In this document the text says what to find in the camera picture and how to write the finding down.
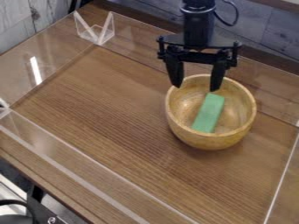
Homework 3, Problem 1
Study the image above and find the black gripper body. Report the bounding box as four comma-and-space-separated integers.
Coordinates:
156, 33, 241, 68

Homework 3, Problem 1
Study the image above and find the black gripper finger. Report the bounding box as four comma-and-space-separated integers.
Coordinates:
164, 54, 183, 88
209, 60, 227, 92

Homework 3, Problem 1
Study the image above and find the green rectangular block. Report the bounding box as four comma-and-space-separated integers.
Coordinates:
191, 93, 225, 133

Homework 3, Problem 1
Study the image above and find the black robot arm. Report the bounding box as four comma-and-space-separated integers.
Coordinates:
156, 0, 241, 92

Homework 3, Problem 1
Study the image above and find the wooden bowl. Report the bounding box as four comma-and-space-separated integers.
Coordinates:
164, 74, 257, 151

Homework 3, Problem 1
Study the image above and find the clear acrylic tray wall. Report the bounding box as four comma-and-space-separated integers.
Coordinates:
0, 10, 299, 224

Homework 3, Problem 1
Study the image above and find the black table frame bracket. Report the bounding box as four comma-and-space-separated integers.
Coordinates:
26, 185, 81, 224

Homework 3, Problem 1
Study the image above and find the black cable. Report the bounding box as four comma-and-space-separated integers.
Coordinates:
0, 199, 28, 209

